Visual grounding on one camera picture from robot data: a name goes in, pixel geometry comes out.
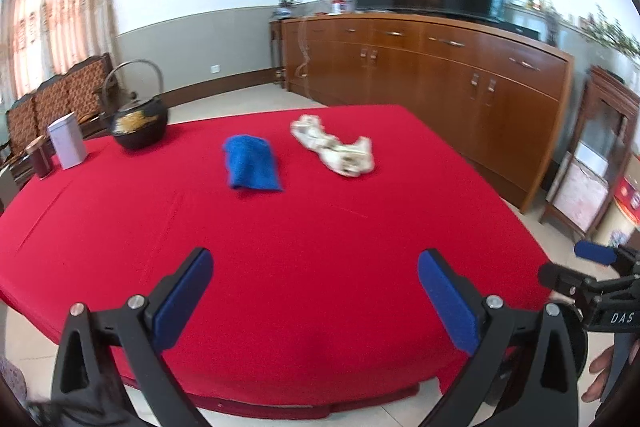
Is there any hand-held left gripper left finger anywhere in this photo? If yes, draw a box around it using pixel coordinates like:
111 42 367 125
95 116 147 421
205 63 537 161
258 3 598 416
50 247 215 427

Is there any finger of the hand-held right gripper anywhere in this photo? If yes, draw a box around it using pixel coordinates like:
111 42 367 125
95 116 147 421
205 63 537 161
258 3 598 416
574 241 640 280
538 262 603 308

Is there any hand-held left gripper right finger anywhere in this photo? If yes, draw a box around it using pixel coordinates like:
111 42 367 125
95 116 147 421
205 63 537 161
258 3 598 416
417 249 581 427

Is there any person's right hand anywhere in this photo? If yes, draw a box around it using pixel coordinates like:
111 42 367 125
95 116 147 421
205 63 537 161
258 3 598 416
581 346 617 404

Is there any pink floral package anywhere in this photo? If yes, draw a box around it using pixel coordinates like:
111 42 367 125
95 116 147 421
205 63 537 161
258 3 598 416
552 164 608 233

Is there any red printed cardboard box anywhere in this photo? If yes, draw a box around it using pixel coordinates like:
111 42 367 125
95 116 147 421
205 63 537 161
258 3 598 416
615 177 640 224

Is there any white flat board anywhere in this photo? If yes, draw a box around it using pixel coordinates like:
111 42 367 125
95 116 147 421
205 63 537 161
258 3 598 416
572 142 611 174

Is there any red tablecloth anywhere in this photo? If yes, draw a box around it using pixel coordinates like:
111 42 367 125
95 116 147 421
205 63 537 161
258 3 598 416
0 104 571 410

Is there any blue cloth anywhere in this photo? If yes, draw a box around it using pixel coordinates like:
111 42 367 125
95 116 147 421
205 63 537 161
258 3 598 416
222 134 285 194

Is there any carved wooden stand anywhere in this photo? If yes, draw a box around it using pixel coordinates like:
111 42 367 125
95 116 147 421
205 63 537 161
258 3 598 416
539 66 640 240

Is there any dirty white cloth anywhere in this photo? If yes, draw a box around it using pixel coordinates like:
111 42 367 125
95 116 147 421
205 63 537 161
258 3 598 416
291 114 376 179

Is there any black iron teapot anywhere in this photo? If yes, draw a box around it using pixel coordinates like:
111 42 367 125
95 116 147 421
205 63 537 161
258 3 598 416
100 59 170 152

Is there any white tin box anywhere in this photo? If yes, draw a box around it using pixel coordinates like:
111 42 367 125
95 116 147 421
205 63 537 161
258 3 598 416
47 112 88 170

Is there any dark red can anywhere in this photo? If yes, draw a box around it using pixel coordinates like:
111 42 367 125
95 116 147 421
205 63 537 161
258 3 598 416
26 138 53 180

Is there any brown wooden sideboard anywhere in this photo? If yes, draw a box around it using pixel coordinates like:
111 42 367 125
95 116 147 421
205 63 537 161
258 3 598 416
280 11 575 214

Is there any green leafy plant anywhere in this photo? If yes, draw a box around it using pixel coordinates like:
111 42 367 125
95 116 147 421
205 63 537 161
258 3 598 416
582 4 640 58

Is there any wooden bench with patterned back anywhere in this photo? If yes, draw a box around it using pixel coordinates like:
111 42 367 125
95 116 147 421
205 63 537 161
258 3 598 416
5 53 117 178

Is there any clear glass tank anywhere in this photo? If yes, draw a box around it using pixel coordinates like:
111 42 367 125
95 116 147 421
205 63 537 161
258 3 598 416
504 0 558 42

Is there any beige patterned curtain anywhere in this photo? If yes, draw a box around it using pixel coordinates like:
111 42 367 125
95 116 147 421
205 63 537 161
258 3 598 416
0 0 121 108

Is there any white hanging cable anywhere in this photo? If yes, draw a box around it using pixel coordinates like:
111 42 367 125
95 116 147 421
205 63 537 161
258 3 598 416
295 19 313 102

